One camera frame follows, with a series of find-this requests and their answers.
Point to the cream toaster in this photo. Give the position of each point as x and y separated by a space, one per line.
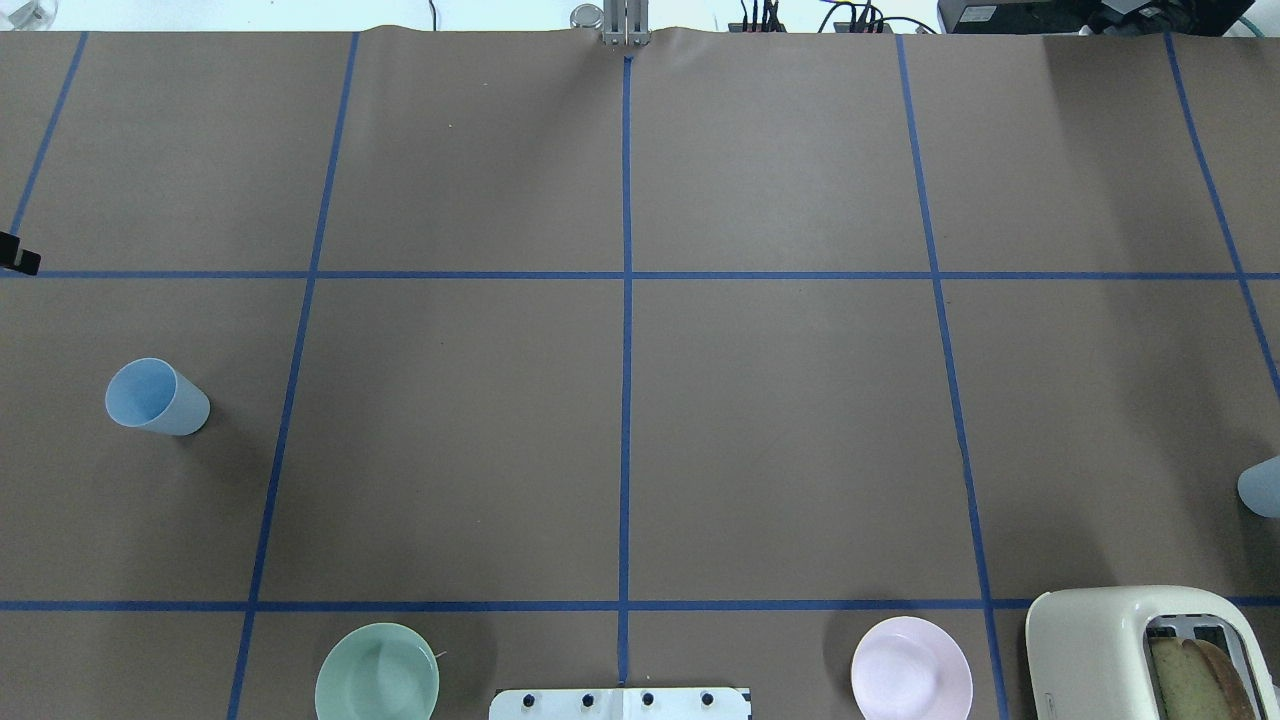
1088 649

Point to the green bowl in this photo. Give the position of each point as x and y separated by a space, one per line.
378 671

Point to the aluminium frame post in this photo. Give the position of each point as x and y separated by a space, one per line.
626 23

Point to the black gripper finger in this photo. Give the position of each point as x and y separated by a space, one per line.
15 258

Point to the small metal tin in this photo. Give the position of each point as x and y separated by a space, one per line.
587 16

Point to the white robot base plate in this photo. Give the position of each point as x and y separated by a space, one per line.
623 703

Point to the light blue cup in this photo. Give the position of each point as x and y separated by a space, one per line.
1258 488
150 394

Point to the bread slice in toaster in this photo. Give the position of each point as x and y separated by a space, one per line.
1196 680

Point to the pink bowl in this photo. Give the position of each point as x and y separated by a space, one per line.
910 668

